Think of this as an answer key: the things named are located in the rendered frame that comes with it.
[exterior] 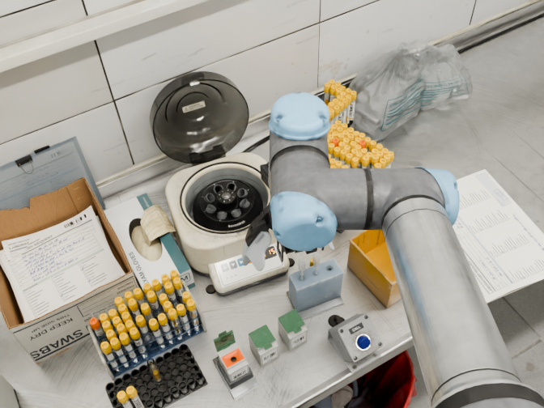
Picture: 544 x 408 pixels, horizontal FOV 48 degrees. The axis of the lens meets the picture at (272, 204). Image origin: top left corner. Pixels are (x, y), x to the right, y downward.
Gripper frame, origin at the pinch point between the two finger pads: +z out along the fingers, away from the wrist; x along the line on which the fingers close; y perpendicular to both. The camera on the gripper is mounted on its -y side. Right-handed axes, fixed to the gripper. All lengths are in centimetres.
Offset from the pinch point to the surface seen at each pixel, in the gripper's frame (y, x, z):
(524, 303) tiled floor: -16, 103, 110
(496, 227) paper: -4, 52, 22
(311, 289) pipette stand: 0.0, 6.1, 17.1
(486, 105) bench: -41, 73, 24
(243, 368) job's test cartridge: 10.3, -11.2, 19.6
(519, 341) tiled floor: -4, 93, 110
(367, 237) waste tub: -8.3, 22.2, 18.1
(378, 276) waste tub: 1.6, 19.8, 17.0
